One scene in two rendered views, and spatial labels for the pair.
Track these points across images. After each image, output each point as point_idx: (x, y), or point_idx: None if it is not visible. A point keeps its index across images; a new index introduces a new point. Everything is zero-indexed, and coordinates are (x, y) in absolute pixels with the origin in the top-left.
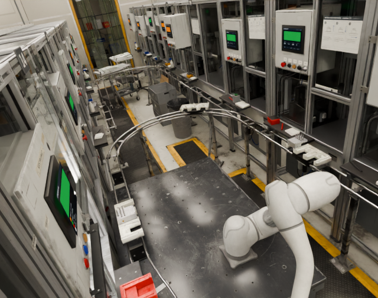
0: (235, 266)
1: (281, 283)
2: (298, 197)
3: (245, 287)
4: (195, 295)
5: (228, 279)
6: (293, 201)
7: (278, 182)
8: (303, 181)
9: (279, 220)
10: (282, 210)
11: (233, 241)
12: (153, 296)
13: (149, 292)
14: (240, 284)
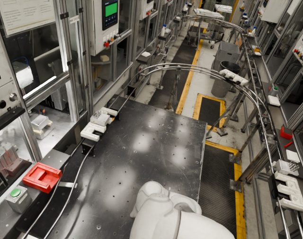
0: (133, 217)
1: None
2: (164, 236)
3: (123, 238)
4: (89, 209)
5: (119, 221)
6: (155, 235)
7: (162, 202)
8: (189, 224)
9: (130, 235)
10: (138, 231)
11: (139, 200)
12: (44, 188)
13: (44, 182)
14: (122, 233)
